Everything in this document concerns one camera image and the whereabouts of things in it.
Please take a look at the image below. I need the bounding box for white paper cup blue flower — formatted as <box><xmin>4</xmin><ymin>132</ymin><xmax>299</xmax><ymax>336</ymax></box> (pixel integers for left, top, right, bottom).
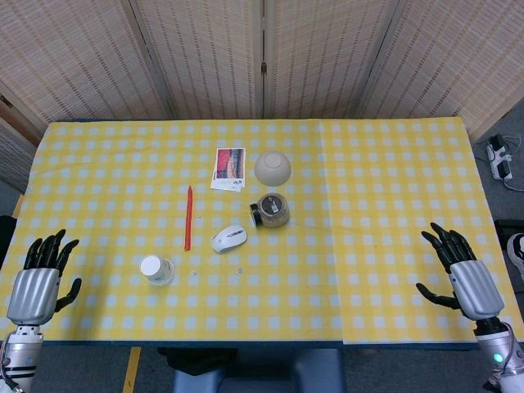
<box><xmin>139</xmin><ymin>255</ymin><xmax>174</xmax><ymax>284</ymax></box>
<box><xmin>154</xmin><ymin>261</ymin><xmax>176</xmax><ymax>287</ymax></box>

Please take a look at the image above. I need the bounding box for red stick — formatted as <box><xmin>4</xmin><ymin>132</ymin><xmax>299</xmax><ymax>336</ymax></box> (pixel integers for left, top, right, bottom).
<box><xmin>183</xmin><ymin>185</ymin><xmax>195</xmax><ymax>252</ymax></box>

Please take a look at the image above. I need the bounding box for photo card with red picture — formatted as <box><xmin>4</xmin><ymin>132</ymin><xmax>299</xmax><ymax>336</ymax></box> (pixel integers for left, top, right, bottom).
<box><xmin>212</xmin><ymin>147</ymin><xmax>246</xmax><ymax>183</ymax></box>

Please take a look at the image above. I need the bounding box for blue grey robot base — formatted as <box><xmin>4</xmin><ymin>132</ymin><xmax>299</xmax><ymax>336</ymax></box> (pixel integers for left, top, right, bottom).
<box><xmin>170</xmin><ymin>346</ymin><xmax>346</xmax><ymax>393</ymax></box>

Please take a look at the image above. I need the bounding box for yellow checkered tablecloth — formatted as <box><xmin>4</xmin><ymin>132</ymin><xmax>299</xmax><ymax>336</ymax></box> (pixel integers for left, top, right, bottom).
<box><xmin>0</xmin><ymin>119</ymin><xmax>344</xmax><ymax>343</ymax></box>
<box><xmin>314</xmin><ymin>117</ymin><xmax>524</xmax><ymax>347</ymax></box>

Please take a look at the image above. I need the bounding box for beige upturned bowl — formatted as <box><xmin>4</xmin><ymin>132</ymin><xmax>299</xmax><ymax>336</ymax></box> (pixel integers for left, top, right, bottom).
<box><xmin>253</xmin><ymin>150</ymin><xmax>292</xmax><ymax>185</ymax></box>

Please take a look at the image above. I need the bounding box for black and white shoe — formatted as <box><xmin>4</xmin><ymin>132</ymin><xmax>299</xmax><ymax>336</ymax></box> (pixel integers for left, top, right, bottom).
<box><xmin>506</xmin><ymin>233</ymin><xmax>524</xmax><ymax>282</ymax></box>

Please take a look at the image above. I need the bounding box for white computer mouse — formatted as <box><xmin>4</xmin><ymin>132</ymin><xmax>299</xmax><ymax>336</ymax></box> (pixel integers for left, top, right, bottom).
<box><xmin>210</xmin><ymin>224</ymin><xmax>249</xmax><ymax>255</ymax></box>

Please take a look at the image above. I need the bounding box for black and silver left hand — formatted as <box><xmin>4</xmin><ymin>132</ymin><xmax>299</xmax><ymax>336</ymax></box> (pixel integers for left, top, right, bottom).
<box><xmin>7</xmin><ymin>228</ymin><xmax>83</xmax><ymax>325</ymax></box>

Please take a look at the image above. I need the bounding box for white cable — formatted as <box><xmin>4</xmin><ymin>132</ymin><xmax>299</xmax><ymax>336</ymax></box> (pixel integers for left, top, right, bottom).
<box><xmin>501</xmin><ymin>134</ymin><xmax>524</xmax><ymax>192</ymax></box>

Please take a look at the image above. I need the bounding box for woven folding screen panel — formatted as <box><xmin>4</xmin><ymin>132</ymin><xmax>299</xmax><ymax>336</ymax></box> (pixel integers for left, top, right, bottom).
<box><xmin>262</xmin><ymin>0</ymin><xmax>402</xmax><ymax>120</ymax></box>
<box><xmin>0</xmin><ymin>94</ymin><xmax>47</xmax><ymax>196</ymax></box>
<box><xmin>130</xmin><ymin>0</ymin><xmax>266</xmax><ymax>120</ymax></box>
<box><xmin>358</xmin><ymin>0</ymin><xmax>524</xmax><ymax>140</ymax></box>
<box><xmin>0</xmin><ymin>0</ymin><xmax>173</xmax><ymax>124</ymax></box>

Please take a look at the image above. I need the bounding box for white power strip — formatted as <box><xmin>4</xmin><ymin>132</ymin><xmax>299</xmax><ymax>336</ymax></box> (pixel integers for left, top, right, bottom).
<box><xmin>486</xmin><ymin>134</ymin><xmax>514</xmax><ymax>182</ymax></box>

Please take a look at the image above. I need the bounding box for black and silver right hand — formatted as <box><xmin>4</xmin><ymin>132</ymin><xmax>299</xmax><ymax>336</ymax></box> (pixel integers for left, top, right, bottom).
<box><xmin>415</xmin><ymin>222</ymin><xmax>505</xmax><ymax>322</ymax></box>

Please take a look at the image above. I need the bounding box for yellow floor tape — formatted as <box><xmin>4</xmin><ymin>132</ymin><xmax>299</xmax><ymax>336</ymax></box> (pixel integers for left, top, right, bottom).
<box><xmin>121</xmin><ymin>346</ymin><xmax>142</xmax><ymax>393</ymax></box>

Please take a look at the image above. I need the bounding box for glass jar with black lid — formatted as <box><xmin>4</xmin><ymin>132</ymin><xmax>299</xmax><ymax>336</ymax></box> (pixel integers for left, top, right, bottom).
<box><xmin>249</xmin><ymin>192</ymin><xmax>291</xmax><ymax>228</ymax></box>

